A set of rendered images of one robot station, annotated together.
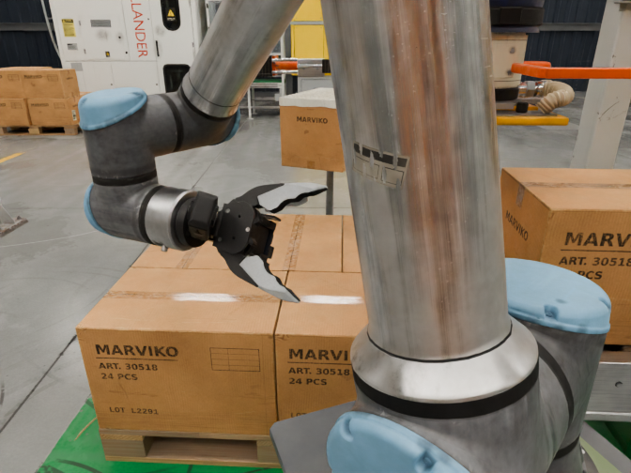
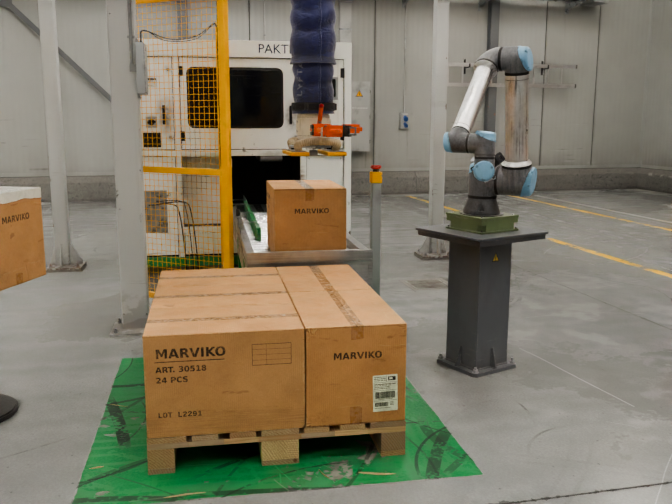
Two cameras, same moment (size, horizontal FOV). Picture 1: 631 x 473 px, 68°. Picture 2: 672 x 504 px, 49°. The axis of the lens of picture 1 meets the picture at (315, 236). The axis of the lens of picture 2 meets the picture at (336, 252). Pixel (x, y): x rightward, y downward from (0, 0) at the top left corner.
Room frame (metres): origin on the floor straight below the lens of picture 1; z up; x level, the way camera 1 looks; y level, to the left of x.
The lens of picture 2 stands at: (2.05, 3.32, 1.32)
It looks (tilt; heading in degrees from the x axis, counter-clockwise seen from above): 10 degrees down; 257
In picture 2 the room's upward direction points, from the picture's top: straight up
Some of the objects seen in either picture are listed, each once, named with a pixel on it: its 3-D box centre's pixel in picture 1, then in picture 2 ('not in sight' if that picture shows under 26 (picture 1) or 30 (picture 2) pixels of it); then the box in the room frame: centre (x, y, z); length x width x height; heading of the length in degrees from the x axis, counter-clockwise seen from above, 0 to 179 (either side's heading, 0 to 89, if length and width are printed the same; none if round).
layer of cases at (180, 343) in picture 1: (291, 302); (266, 335); (1.63, 0.10, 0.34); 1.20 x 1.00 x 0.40; 87
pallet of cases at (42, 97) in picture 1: (44, 99); not in sight; (7.40, 4.16, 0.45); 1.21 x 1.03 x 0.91; 90
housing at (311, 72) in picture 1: (311, 68); not in sight; (1.32, 0.01, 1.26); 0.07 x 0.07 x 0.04; 87
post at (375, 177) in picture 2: not in sight; (375, 249); (0.77, -1.11, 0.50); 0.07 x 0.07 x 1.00; 87
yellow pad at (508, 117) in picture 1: (493, 112); (331, 149); (1.21, -0.45, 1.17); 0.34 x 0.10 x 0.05; 87
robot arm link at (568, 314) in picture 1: (520, 345); (484, 178); (0.43, -0.23, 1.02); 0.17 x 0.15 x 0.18; 138
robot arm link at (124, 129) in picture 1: (125, 133); (483, 144); (0.68, 0.28, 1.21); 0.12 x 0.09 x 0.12; 138
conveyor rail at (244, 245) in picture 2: not in sight; (240, 238); (1.56, -1.75, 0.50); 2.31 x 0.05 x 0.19; 87
